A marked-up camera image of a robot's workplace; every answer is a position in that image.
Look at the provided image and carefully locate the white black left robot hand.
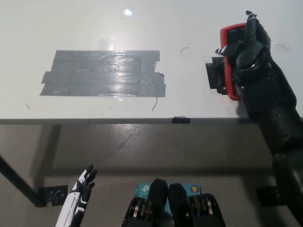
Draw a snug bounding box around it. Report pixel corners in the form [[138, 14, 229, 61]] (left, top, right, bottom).
[[54, 164, 98, 227]]

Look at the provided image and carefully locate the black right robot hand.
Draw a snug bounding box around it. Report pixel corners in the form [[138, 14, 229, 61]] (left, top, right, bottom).
[[214, 10, 298, 119]]

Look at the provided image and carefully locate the red digital multimeter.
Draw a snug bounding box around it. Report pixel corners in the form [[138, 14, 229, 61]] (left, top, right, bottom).
[[220, 22, 248, 101]]

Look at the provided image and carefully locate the black diagonal table leg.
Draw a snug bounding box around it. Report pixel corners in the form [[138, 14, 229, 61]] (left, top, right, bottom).
[[0, 153, 40, 208]]

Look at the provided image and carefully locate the small black tape strip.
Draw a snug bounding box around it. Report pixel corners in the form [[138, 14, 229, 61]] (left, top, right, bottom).
[[172, 116, 191, 124]]

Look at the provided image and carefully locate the grey duct tape patch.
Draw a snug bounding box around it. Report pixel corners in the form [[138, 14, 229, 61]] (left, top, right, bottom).
[[39, 49, 167, 97]]

